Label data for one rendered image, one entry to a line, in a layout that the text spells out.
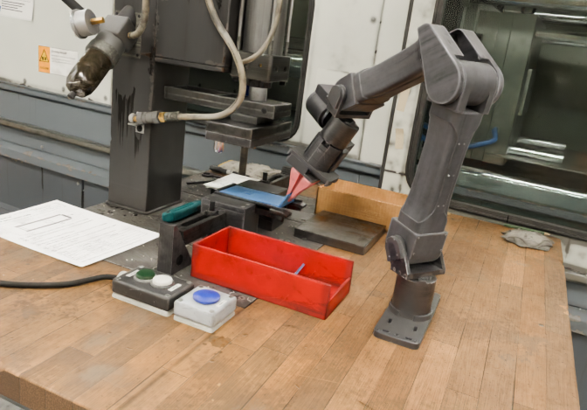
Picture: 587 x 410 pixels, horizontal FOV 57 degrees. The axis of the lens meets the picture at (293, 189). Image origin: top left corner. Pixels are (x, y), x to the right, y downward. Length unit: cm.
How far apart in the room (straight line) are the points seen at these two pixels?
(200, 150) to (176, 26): 89
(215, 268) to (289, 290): 14
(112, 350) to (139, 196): 54
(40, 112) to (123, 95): 133
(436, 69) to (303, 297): 39
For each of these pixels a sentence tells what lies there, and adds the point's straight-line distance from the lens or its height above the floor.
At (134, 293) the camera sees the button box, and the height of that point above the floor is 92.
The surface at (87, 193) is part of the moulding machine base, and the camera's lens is 239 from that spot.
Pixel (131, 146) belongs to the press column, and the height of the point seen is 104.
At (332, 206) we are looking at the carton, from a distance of 133.
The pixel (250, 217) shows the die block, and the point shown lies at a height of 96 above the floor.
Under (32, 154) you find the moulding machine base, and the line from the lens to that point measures 258.
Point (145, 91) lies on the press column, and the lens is 119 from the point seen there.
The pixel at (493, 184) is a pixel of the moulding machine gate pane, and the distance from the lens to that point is 158.
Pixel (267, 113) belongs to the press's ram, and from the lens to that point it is 107.
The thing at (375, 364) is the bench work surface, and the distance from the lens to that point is 79.
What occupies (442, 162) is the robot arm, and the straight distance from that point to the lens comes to 82.
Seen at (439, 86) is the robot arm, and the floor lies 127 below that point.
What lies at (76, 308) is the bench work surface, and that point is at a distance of 87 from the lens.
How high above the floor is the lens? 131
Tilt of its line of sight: 16 degrees down
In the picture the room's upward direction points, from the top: 7 degrees clockwise
